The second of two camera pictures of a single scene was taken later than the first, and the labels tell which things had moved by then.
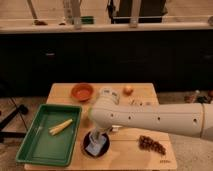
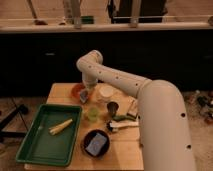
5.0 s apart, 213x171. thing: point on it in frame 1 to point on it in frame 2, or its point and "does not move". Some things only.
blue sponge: x=95 y=147 does not move
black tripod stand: x=22 y=109 does not move
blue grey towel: x=96 y=142 to x=84 y=96
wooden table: x=129 y=147 does not move
